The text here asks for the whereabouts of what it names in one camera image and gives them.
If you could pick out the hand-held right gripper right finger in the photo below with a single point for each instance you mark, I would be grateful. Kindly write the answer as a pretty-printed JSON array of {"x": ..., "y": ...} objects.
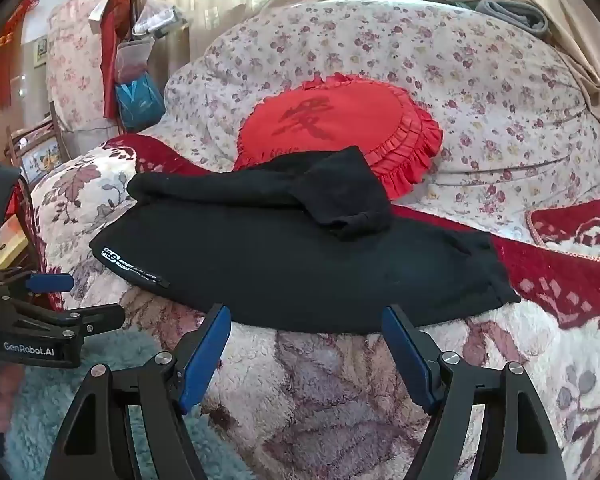
[{"x": 405, "y": 355}]

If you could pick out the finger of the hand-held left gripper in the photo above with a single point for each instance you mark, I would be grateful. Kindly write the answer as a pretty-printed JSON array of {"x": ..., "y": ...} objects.
[
  {"x": 97, "y": 316},
  {"x": 50, "y": 282}
]

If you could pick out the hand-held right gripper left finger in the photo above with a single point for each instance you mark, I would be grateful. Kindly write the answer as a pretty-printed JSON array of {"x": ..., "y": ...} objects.
[{"x": 207, "y": 355}]

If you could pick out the black pants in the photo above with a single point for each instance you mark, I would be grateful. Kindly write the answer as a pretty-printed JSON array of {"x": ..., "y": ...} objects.
[{"x": 290, "y": 260}]

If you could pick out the red and white plush blanket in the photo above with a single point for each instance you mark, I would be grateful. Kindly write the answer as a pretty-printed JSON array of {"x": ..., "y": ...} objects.
[{"x": 330, "y": 400}]

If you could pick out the teal shaggy rug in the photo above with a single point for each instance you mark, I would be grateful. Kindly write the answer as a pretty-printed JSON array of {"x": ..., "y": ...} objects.
[{"x": 35, "y": 410}]

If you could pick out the wooden chair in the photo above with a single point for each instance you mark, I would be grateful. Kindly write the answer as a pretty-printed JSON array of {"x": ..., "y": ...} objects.
[{"x": 40, "y": 145}]

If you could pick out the blue bag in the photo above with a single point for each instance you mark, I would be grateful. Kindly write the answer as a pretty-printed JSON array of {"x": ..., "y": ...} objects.
[{"x": 137, "y": 105}]

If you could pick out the floral furniture cover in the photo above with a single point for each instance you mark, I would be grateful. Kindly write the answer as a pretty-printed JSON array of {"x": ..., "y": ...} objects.
[{"x": 75, "y": 60}]

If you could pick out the clear plastic bag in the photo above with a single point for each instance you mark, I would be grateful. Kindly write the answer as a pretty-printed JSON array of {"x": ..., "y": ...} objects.
[{"x": 132, "y": 60}]

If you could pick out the floral quilt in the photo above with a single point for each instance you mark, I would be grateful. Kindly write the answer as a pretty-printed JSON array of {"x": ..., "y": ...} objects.
[{"x": 480, "y": 125}]

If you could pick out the red heart-shaped frilled pillow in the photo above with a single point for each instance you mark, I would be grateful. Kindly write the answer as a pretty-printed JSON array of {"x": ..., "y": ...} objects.
[{"x": 340, "y": 120}]

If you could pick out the red hanging bag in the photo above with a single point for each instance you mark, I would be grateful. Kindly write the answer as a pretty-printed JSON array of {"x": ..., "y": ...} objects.
[{"x": 112, "y": 35}]

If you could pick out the crumpled filled plastic bag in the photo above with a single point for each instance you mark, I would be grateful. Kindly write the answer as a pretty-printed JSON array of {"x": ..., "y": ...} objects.
[{"x": 157, "y": 17}]

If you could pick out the grey folded cloth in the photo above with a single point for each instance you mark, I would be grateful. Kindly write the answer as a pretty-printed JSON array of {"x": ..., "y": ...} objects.
[{"x": 512, "y": 12}]

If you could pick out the beige curtain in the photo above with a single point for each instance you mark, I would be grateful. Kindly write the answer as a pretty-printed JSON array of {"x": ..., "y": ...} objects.
[{"x": 570, "y": 15}]

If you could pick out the small wall picture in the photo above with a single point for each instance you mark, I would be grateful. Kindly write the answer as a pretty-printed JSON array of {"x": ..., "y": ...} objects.
[{"x": 40, "y": 50}]

